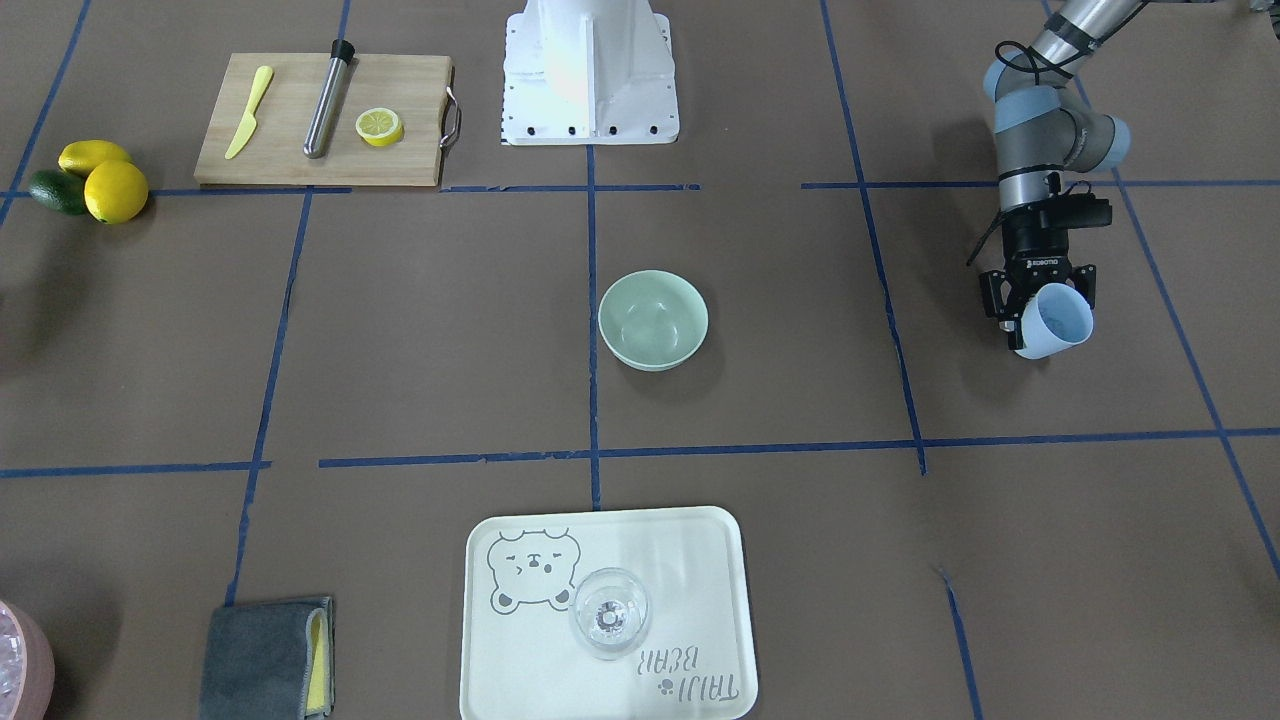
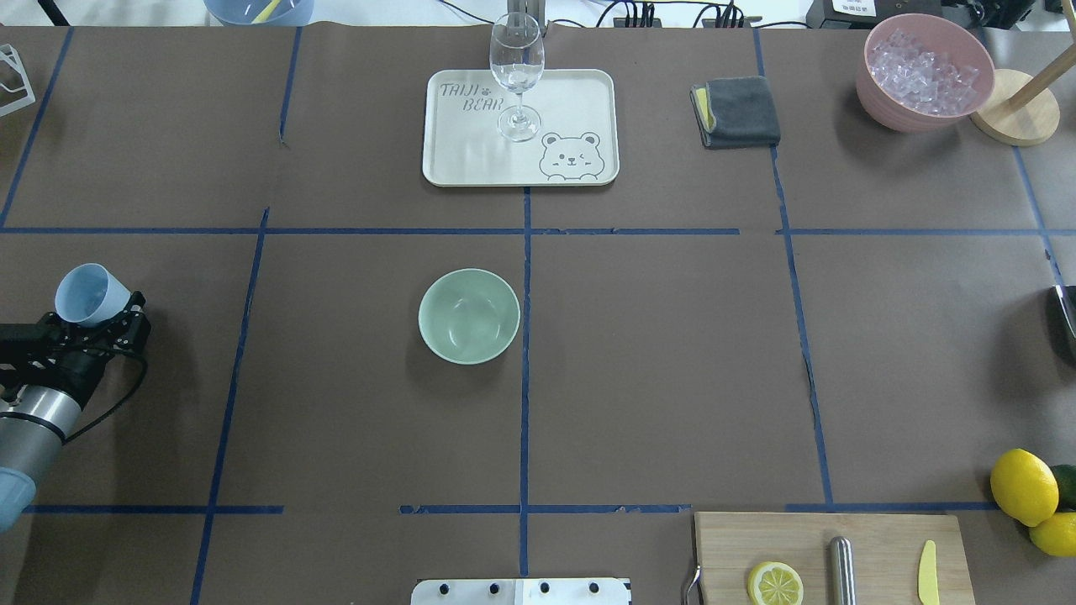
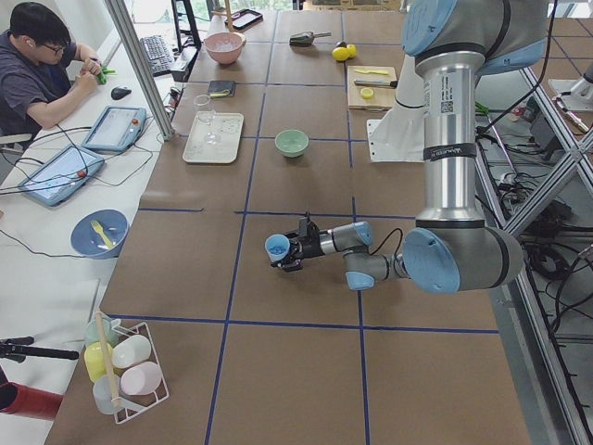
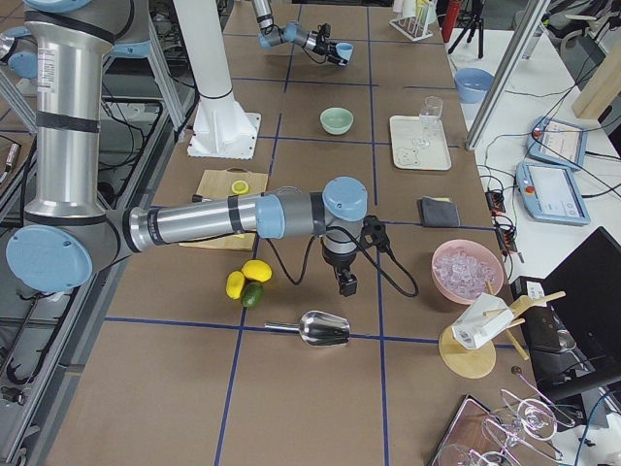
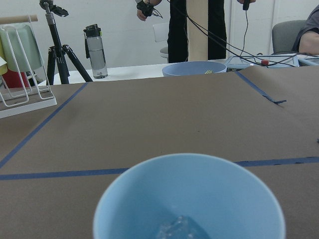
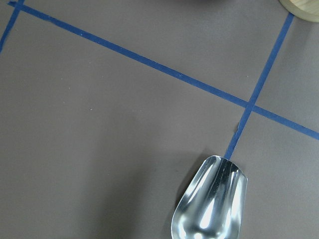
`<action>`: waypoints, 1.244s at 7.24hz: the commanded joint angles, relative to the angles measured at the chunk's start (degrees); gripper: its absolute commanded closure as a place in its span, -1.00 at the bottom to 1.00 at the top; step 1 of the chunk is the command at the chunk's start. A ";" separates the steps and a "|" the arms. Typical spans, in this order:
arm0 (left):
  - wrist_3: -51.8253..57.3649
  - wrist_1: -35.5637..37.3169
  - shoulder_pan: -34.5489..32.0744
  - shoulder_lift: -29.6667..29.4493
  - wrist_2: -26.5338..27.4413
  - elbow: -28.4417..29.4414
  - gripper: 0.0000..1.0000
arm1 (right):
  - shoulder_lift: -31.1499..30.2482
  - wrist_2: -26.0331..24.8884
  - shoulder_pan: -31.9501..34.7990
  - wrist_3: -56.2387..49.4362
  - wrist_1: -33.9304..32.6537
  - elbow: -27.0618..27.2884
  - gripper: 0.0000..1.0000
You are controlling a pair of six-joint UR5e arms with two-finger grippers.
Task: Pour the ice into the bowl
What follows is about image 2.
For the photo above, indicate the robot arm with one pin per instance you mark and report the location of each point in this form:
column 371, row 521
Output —
column 36, row 426

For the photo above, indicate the green lime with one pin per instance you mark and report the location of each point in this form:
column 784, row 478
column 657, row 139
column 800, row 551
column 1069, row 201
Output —
column 1065, row 477

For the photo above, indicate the green bowl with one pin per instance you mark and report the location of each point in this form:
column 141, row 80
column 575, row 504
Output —
column 469, row 316

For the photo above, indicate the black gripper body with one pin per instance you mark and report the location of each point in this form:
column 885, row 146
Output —
column 74, row 366

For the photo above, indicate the pink bowl with ice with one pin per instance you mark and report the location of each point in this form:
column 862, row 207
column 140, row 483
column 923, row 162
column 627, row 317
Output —
column 920, row 72

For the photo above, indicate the cream bear tray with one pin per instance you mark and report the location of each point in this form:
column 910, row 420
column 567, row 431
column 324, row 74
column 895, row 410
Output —
column 578, row 145

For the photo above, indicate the blue bowl in background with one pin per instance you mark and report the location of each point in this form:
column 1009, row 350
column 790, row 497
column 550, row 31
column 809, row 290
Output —
column 261, row 13

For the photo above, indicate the clear wine glass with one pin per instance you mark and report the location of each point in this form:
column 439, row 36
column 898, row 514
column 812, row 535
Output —
column 517, row 59

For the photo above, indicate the white wire dish rack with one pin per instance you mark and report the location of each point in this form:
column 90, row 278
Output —
column 16, row 87

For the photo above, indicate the yellow plastic knife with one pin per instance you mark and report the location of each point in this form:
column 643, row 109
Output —
column 927, row 574

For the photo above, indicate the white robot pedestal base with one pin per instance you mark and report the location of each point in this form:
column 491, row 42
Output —
column 567, row 590

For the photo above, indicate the grey folded cloth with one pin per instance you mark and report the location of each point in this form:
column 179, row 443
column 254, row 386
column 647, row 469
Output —
column 735, row 113

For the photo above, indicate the steel muddler rod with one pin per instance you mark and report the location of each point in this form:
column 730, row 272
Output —
column 842, row 574

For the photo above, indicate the light blue plastic cup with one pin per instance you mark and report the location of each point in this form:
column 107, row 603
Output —
column 90, row 295

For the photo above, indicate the wooden cutting board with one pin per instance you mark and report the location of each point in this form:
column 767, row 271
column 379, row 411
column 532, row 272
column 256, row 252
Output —
column 886, row 552

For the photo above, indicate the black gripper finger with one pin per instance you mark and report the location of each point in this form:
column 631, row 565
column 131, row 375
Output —
column 126, row 333

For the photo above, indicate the wooden stand with round base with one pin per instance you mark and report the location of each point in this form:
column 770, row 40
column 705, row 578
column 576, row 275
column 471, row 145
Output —
column 1019, row 106

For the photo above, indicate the lemon half slice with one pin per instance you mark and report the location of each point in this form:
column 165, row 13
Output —
column 773, row 582

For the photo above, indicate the yellow lemon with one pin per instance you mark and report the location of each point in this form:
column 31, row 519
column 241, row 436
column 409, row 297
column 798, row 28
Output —
column 1055, row 536
column 1024, row 487

